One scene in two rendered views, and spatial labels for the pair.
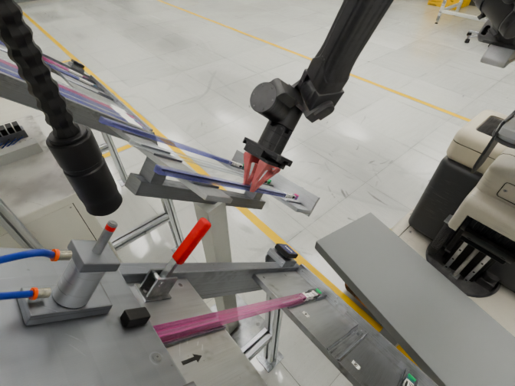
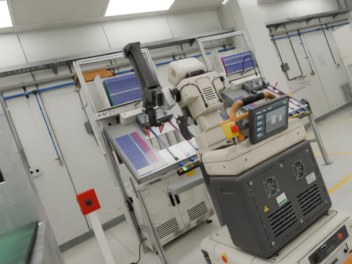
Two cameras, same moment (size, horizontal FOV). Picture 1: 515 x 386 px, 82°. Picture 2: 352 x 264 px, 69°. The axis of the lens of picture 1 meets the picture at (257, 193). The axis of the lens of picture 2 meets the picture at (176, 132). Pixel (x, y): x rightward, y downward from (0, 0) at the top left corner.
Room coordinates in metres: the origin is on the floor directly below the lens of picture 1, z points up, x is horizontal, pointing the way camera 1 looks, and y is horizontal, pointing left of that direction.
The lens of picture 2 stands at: (0.71, -2.35, 0.97)
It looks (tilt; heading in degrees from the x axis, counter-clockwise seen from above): 0 degrees down; 103
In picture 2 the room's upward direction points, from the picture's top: 20 degrees counter-clockwise
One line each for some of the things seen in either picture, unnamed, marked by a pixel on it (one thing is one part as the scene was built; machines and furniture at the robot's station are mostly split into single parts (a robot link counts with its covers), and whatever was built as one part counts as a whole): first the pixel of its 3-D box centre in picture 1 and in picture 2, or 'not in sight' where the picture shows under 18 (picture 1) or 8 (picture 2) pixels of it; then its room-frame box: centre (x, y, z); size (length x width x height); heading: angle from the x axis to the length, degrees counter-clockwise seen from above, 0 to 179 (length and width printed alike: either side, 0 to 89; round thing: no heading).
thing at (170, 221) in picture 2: not in sight; (163, 202); (-0.28, 0.16, 0.31); 0.70 x 0.65 x 0.62; 41
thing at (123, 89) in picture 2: not in sight; (131, 88); (-0.15, 0.11, 1.52); 0.51 x 0.13 x 0.27; 41
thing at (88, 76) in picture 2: not in sight; (105, 73); (-0.43, 0.26, 1.82); 0.68 x 0.30 x 0.20; 41
